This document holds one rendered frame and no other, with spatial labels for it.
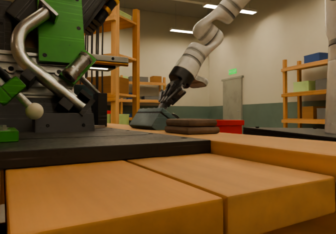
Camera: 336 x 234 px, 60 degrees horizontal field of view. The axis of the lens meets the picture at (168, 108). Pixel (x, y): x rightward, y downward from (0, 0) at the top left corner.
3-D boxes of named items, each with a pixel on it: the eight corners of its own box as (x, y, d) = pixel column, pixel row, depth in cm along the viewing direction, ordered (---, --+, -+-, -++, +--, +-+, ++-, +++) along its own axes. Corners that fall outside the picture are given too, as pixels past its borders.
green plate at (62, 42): (79, 75, 84) (75, 11, 89) (86, 64, 77) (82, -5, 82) (35, 72, 78) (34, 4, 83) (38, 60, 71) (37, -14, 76)
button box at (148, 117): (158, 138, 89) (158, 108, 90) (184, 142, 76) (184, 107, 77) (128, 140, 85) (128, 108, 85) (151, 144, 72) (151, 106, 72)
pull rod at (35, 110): (42, 119, 50) (42, 85, 50) (44, 119, 48) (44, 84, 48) (5, 119, 47) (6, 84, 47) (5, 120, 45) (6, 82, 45)
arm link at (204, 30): (187, 31, 100) (214, -3, 97) (206, 47, 102) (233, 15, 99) (191, 33, 93) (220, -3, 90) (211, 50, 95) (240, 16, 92)
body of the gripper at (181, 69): (169, 66, 94) (154, 89, 91) (183, 62, 87) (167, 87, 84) (185, 80, 97) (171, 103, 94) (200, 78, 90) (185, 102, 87)
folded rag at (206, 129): (163, 132, 64) (163, 118, 64) (194, 131, 68) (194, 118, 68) (187, 135, 55) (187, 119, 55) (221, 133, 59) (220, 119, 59)
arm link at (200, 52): (198, 73, 98) (178, 57, 96) (218, 39, 103) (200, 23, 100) (209, 69, 92) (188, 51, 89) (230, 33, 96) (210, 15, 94)
